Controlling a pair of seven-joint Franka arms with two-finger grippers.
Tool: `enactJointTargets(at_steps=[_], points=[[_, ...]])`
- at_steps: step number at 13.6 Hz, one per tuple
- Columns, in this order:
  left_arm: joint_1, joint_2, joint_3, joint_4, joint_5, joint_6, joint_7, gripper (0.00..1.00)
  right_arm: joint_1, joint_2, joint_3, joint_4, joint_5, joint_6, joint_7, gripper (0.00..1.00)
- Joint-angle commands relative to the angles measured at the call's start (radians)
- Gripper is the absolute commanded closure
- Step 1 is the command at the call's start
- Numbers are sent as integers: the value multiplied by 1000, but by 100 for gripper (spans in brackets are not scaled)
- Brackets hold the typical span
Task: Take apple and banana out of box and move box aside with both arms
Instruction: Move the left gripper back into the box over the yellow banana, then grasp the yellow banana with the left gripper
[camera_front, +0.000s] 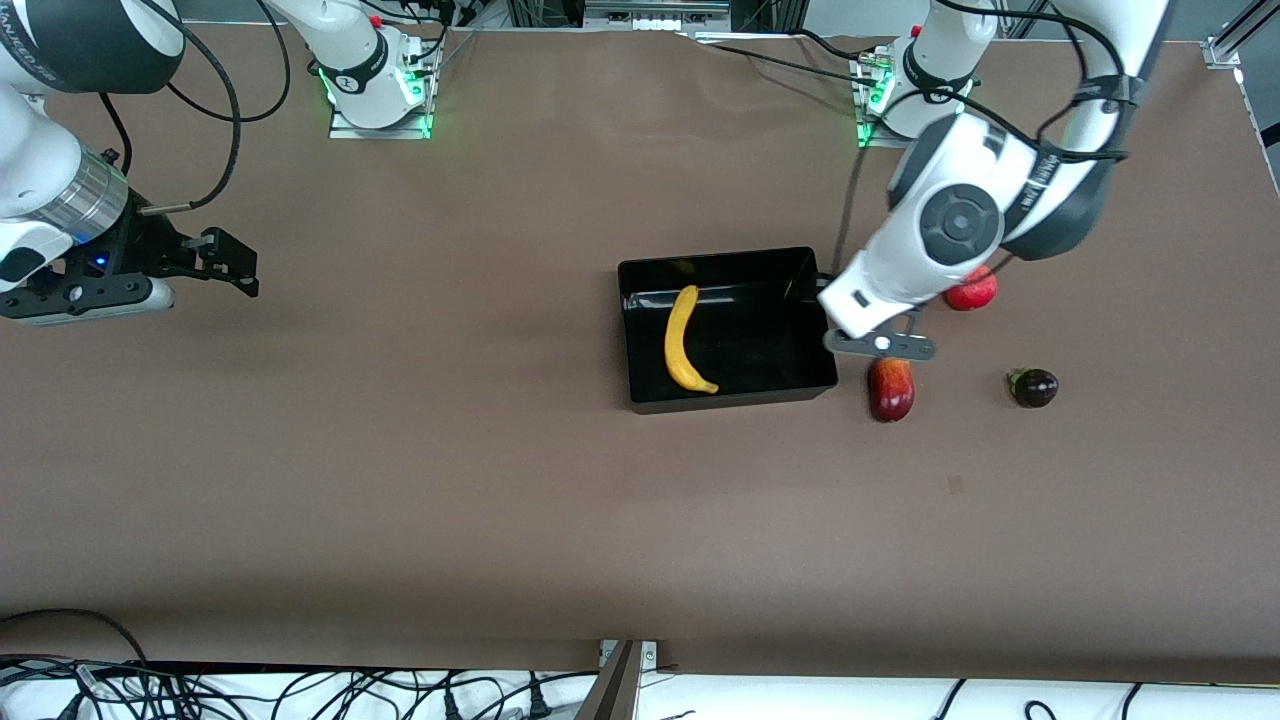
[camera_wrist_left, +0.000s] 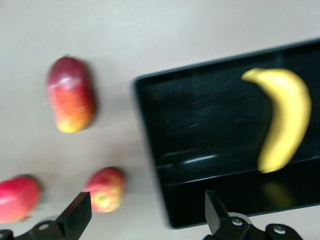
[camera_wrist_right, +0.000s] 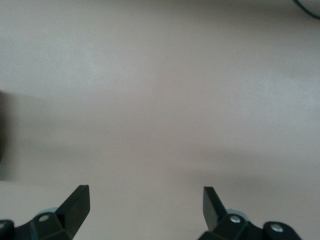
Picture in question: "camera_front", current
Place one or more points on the yellow banana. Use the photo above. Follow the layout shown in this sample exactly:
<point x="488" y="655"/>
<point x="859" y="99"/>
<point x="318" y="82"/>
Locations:
<point x="680" y="345"/>

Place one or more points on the metal base plate green lights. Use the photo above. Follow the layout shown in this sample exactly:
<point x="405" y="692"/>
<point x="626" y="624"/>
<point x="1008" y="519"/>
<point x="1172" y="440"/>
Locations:
<point x="345" y="128"/>
<point x="866" y="130"/>

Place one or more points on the dark metal bar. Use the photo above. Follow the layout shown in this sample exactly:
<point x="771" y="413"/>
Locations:
<point x="612" y="690"/>

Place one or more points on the red yellow mango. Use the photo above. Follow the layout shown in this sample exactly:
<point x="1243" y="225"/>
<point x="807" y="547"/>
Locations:
<point x="892" y="395"/>

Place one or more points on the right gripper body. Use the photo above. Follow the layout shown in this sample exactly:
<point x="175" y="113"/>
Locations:
<point x="150" y="250"/>

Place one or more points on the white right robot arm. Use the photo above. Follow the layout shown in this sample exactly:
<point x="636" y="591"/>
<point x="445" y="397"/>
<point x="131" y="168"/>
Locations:
<point x="40" y="160"/>

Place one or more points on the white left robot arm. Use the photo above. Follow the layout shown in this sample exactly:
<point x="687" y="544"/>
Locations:
<point x="960" y="225"/>

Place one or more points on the dark purple eggplant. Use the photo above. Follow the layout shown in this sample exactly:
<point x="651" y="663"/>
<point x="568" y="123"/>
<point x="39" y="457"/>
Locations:
<point x="1036" y="388"/>

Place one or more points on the silver frame rail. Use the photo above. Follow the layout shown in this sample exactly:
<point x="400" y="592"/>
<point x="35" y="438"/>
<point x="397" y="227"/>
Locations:
<point x="655" y="12"/>

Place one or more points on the red pomegranate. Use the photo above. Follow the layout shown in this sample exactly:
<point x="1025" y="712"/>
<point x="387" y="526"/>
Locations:
<point x="978" y="295"/>

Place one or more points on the aluminium profile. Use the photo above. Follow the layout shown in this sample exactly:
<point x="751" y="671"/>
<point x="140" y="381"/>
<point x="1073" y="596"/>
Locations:
<point x="1225" y="50"/>

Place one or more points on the black plastic box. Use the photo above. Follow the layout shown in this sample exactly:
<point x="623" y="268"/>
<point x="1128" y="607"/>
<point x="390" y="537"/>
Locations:
<point x="760" y="350"/>

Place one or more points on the silver metal bracket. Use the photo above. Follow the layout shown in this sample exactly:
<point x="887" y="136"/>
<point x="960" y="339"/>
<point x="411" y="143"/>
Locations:
<point x="648" y="653"/>

